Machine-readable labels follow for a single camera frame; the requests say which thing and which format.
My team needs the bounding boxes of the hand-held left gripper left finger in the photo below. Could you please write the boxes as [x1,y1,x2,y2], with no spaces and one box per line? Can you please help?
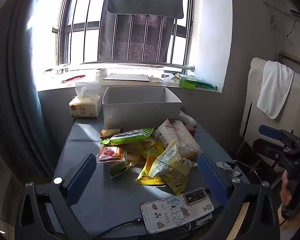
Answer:
[15,153,98,240]

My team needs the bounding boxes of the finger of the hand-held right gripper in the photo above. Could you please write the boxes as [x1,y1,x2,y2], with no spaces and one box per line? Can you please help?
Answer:
[258,124,300,155]
[252,138,290,173]

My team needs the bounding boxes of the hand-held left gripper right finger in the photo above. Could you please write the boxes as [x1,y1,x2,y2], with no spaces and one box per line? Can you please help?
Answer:
[197,154,280,240]

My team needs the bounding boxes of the red label snack packet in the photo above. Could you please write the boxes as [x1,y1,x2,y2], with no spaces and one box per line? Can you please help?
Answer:
[96,145,128,164]

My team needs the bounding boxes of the small green snack packet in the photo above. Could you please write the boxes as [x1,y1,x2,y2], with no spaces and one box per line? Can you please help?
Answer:
[108,161,134,179]

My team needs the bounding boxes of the yellow and white snack packet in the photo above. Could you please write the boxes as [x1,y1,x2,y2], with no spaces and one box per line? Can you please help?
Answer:
[148,141,198,196]

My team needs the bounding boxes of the small orange cake packet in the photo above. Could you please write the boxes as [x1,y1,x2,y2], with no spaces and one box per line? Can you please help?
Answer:
[101,128,122,138]

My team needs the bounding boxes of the white cardboard box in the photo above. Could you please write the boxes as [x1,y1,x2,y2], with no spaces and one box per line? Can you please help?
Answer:
[102,86,182,131]

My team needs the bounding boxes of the person's right hand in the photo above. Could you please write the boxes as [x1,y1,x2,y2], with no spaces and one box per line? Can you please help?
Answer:
[280,170,298,206]

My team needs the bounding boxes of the silver torn wrapper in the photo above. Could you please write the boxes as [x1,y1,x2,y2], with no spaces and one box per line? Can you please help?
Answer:
[216,160,243,177]

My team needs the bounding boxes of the white towel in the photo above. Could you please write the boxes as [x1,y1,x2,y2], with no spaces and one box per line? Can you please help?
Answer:
[256,60,295,120]

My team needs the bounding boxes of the phone with cartoon case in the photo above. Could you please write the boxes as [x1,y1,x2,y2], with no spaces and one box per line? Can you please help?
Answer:
[140,187,215,234]

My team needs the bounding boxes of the white object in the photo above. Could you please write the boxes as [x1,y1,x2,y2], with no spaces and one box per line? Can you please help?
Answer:
[178,111,197,128]

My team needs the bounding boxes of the tissue pack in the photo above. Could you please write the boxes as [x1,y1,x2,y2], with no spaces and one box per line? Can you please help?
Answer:
[69,81,102,119]

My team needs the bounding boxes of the green plastic bag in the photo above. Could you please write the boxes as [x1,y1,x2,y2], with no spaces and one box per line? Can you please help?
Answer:
[194,77,218,91]

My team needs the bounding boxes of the green box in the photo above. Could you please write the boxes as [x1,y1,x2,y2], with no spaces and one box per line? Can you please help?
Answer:
[179,76,197,90]

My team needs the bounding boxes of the dark curtain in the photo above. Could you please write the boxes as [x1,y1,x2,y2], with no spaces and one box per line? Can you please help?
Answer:
[0,0,56,180]

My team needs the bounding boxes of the flat cardboard sheet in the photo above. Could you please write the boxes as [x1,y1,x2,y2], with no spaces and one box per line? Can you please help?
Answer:
[103,73,151,82]

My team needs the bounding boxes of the grey mesh cloth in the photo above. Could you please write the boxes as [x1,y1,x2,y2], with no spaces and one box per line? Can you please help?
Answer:
[98,4,177,63]

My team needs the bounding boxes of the window grille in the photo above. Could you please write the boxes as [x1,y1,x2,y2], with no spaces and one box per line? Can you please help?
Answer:
[51,0,197,76]

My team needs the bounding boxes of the black charging cable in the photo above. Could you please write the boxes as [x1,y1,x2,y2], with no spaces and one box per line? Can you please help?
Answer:
[98,219,143,240]

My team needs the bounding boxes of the red bead string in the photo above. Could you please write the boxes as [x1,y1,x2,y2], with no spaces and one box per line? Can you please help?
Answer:
[61,74,87,83]

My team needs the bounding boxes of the long metal rail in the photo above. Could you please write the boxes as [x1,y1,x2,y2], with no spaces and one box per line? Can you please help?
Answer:
[55,60,196,73]

